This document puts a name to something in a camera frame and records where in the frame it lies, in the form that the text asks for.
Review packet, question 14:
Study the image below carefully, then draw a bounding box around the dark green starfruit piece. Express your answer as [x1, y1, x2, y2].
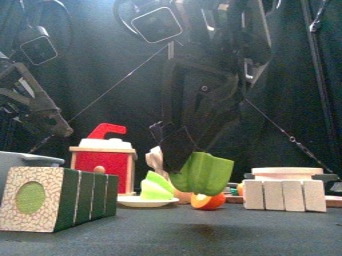
[168, 151, 235, 197]

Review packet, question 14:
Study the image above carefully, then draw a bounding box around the white round plate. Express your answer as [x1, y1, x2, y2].
[116, 195, 180, 209]

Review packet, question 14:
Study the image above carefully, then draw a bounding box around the grey plastic container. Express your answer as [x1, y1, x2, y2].
[0, 150, 67, 198]

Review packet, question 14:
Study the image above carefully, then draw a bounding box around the red wooden toy sink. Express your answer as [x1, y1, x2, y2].
[68, 122, 139, 196]

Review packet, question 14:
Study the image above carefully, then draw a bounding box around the peach toy fruit piece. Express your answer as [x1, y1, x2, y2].
[172, 188, 195, 205]

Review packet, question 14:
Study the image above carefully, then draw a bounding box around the orange toy fruit half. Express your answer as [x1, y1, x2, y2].
[190, 192, 227, 211]

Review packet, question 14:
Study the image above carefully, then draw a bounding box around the green sliced melon toy block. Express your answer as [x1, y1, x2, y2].
[0, 166, 120, 234]

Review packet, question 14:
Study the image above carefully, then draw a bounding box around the white sliced toy bread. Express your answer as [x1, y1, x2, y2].
[242, 178, 329, 213]

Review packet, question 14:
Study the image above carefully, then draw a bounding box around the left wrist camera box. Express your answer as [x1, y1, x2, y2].
[19, 34, 60, 66]

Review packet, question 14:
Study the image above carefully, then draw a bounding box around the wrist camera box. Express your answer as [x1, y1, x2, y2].
[19, 34, 60, 66]
[130, 5, 184, 45]

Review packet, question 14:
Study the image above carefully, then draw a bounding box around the thin diagonal brace cable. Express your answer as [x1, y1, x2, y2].
[28, 42, 172, 154]
[243, 98, 335, 174]

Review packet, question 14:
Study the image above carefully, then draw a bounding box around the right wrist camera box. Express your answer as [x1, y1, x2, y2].
[130, 5, 184, 45]

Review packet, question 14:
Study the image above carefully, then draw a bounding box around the black metal frame pole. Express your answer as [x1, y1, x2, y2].
[298, 0, 338, 174]

